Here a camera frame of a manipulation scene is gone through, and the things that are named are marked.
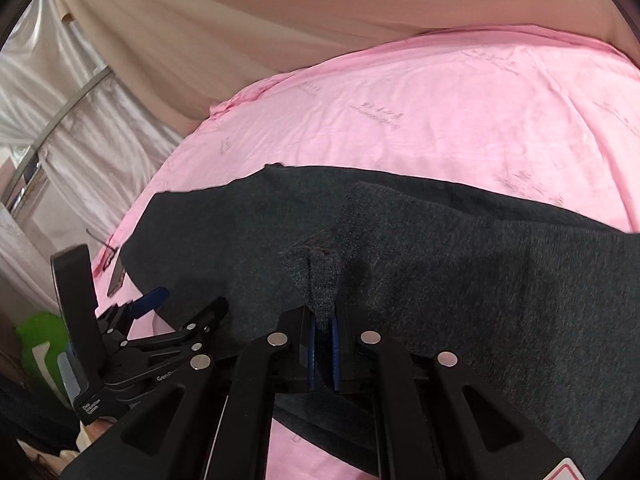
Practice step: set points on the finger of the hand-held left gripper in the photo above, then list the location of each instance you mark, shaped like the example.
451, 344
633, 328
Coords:
150, 301
202, 317

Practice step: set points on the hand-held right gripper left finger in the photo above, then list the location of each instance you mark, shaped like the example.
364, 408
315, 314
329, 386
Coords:
311, 352

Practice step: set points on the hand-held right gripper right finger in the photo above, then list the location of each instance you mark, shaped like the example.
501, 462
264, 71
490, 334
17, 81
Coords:
336, 352

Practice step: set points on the dark grey pants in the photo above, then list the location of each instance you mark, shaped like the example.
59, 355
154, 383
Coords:
450, 270

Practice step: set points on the green plastic object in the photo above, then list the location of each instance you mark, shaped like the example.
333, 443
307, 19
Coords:
40, 335

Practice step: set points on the person's dark clothing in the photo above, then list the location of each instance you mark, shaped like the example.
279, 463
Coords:
30, 410

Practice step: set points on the white satin curtain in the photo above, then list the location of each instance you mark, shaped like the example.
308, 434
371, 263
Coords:
100, 135

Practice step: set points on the pink bedsheet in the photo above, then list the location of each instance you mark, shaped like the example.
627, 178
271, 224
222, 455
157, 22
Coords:
425, 110

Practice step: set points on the beige cloth drape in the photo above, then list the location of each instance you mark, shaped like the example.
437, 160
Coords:
250, 20

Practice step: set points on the curved metal rail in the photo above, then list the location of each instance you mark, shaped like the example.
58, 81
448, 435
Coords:
55, 120

